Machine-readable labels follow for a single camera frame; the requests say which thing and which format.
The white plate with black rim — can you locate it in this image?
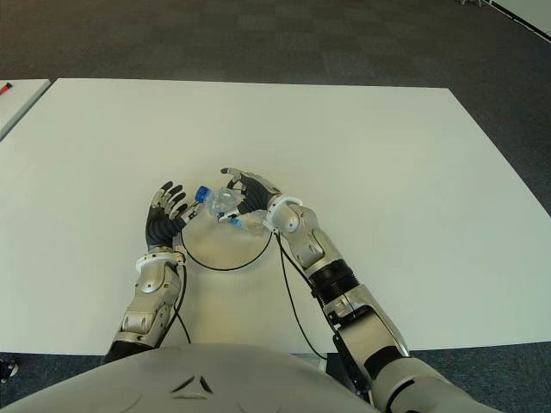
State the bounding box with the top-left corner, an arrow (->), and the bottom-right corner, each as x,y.
179,188 -> 274,272

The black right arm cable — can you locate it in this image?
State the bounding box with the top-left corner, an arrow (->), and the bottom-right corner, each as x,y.
275,230 -> 328,361

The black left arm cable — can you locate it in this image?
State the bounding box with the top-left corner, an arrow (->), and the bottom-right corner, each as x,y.
171,264 -> 193,345

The white side table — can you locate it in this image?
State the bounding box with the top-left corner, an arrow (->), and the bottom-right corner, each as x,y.
0,78 -> 51,139

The clear bottle with blue cap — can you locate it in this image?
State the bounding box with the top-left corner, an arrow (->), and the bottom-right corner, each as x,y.
194,184 -> 267,237

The grey robot torso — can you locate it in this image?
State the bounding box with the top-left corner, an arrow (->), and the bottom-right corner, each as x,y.
0,342 -> 380,413

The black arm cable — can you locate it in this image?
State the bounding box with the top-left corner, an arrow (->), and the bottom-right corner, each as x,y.
275,230 -> 328,361
171,264 -> 193,345

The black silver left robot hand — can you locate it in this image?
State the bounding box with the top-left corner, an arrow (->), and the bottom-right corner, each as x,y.
145,181 -> 200,250

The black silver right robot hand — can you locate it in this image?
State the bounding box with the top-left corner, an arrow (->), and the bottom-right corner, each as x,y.
216,166 -> 283,225

